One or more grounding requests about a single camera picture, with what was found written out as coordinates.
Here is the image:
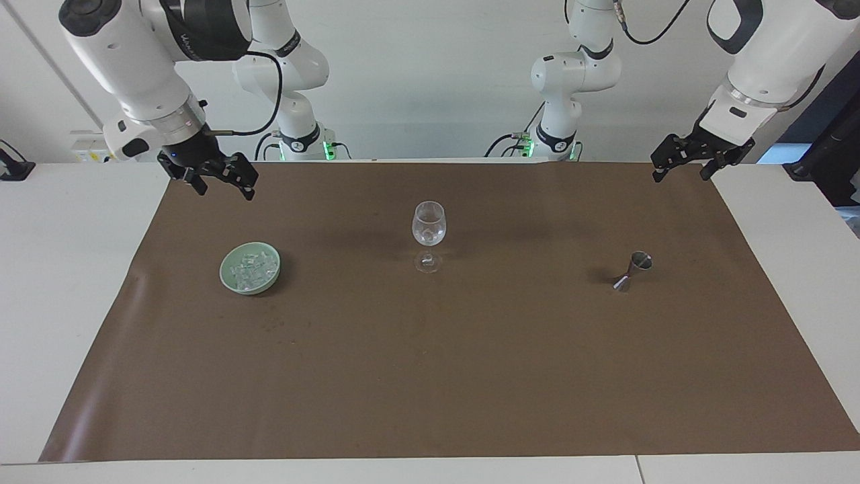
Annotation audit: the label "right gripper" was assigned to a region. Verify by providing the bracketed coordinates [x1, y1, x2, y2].
[159, 126, 260, 202]

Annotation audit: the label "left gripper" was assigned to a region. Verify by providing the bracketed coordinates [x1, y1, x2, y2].
[650, 120, 756, 184]

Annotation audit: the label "clear ice cubes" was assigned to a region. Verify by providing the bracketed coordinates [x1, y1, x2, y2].
[230, 249, 280, 291]

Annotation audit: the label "clear wine glass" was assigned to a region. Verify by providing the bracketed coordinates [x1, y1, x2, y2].
[411, 200, 447, 274]

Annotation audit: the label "green ceramic bowl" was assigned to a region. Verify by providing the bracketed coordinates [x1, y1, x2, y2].
[219, 241, 282, 295]

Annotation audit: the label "metal jigger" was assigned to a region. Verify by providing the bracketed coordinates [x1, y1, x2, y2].
[612, 251, 653, 294]

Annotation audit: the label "black stand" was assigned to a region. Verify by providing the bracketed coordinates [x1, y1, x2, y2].
[782, 52, 860, 208]
[0, 138, 36, 182]

